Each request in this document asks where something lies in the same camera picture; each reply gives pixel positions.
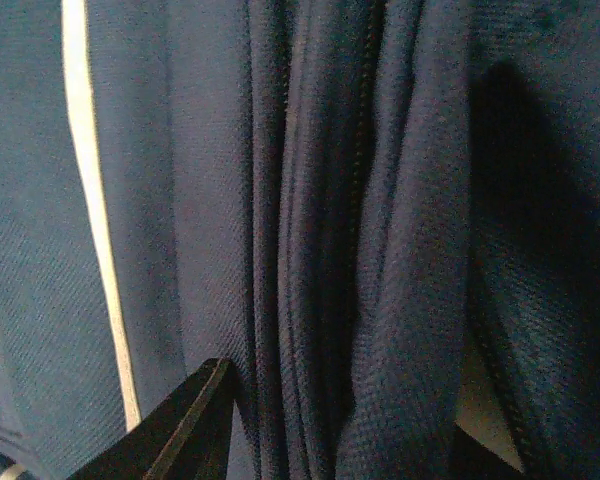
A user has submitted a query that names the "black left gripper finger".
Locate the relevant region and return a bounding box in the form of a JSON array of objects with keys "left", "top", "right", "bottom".
[{"left": 71, "top": 359, "right": 235, "bottom": 480}]

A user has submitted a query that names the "navy blue student backpack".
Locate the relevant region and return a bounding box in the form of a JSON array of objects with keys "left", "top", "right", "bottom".
[{"left": 0, "top": 1, "right": 600, "bottom": 479}]

